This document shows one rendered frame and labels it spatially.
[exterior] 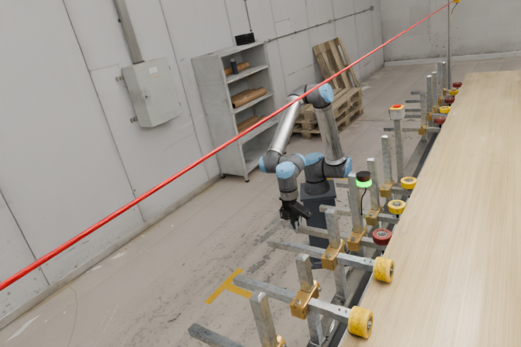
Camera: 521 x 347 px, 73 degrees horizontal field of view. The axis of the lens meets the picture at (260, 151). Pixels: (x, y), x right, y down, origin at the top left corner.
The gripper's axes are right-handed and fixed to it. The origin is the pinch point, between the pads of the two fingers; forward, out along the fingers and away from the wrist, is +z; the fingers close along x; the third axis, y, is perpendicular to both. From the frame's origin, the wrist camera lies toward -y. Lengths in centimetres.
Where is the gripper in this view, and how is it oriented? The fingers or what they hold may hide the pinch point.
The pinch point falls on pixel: (298, 231)
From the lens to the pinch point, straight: 184.8
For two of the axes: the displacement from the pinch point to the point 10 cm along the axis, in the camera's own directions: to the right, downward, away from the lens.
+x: -5.5, 4.0, -7.3
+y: -8.2, -0.8, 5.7
